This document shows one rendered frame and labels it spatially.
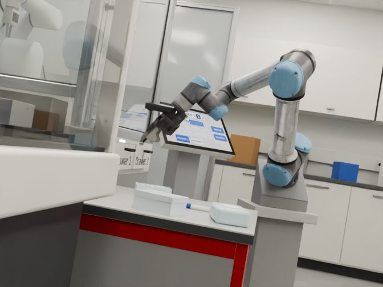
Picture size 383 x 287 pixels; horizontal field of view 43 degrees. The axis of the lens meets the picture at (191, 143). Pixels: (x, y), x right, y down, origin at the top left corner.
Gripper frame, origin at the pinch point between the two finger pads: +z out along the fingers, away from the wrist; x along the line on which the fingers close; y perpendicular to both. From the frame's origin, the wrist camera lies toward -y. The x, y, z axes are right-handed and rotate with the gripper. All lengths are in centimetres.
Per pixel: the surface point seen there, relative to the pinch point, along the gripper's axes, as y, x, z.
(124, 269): 36, -71, 18
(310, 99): 30, 323, -106
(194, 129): -1, 86, -13
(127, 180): 4.2, 17.3, 20.9
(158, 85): -24, 47, -18
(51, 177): 20, -119, -2
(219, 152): 19, 91, -13
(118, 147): -2.4, -9.2, 8.0
